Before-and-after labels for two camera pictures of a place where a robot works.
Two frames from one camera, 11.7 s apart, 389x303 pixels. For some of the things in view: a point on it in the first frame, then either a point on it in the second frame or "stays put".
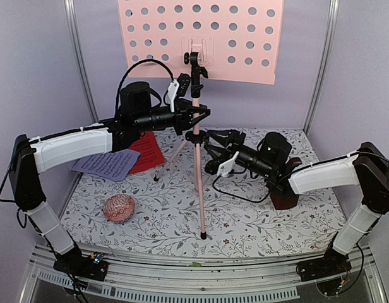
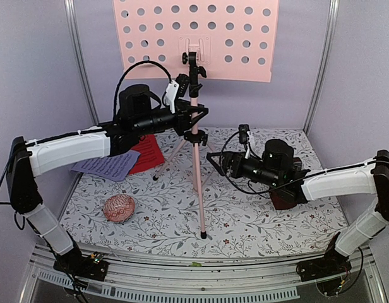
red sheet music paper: [151, 154] stays put
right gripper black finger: [227, 137] → [220, 153]
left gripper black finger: [201, 109] stays put
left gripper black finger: [197, 118] stays put
